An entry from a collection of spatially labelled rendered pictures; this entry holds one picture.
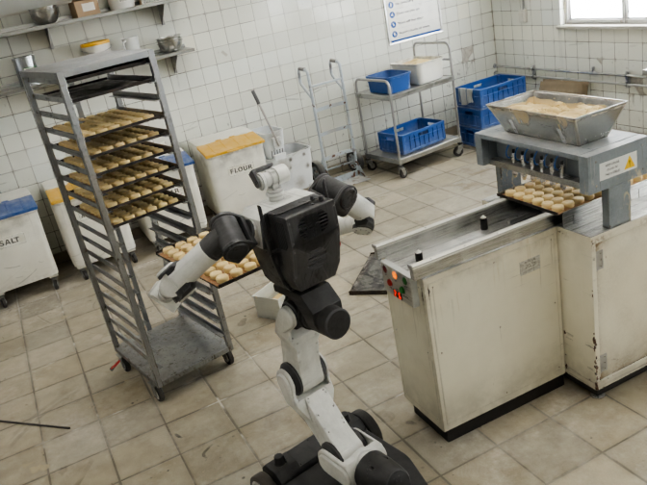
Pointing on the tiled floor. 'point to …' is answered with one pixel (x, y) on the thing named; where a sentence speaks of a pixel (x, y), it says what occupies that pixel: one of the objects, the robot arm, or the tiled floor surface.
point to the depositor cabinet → (603, 298)
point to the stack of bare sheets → (370, 278)
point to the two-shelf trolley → (422, 116)
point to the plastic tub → (268, 301)
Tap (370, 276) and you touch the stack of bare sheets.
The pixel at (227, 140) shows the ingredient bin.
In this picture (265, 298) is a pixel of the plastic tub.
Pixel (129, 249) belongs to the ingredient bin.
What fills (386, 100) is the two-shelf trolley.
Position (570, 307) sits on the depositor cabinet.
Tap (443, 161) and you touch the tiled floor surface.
